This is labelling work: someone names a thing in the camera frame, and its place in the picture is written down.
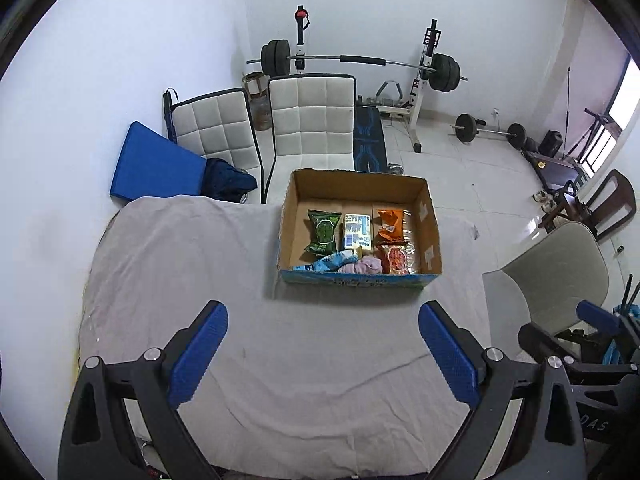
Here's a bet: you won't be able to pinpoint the white pink cloth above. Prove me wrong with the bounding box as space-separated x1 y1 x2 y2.
337 255 383 275

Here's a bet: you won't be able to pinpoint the light blue snack packet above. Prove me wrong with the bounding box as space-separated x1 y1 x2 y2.
293 249 358 273

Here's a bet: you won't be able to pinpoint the dark wooden chair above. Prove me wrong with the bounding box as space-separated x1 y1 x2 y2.
538 169 638 242

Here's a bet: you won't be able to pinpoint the red orange snack bag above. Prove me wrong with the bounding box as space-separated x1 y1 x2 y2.
378 244 416 275

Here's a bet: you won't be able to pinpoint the grey table cloth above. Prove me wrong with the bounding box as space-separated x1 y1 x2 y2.
79 196 490 479

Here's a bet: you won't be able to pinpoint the short barbell on floor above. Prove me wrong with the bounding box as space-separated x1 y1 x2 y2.
451 114 527 150

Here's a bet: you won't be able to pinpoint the cardboard box blue outside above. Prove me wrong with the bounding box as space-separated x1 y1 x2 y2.
278 169 442 288

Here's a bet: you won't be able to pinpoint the blue foam mat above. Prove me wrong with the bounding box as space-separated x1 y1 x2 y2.
110 122 206 202

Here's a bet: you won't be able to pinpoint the white squat rack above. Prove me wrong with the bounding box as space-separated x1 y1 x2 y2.
293 4 442 153

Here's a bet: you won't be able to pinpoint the black weight bench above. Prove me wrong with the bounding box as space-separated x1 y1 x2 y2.
354 104 388 174

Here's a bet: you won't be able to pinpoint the dark blue garment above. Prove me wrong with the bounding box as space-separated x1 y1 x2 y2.
201 157 258 203

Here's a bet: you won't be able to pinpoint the green snack bag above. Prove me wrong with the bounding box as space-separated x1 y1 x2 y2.
305 209 342 257

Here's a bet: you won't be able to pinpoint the white quilted chair left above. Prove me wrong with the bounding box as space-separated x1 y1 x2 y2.
172 88 264 204

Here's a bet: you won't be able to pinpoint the white quilted chair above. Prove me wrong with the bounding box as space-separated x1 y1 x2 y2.
266 74 356 205
172 88 264 204

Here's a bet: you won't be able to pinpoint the white quilted chair right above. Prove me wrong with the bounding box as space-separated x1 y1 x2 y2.
266 74 356 205

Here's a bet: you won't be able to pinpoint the glass water jug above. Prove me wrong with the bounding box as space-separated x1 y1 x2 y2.
242 72 271 131

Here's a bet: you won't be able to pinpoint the barbell on rack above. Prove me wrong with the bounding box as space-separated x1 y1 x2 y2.
246 39 468 93

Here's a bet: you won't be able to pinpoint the black blue handle tool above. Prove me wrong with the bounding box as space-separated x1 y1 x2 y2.
162 87 178 143

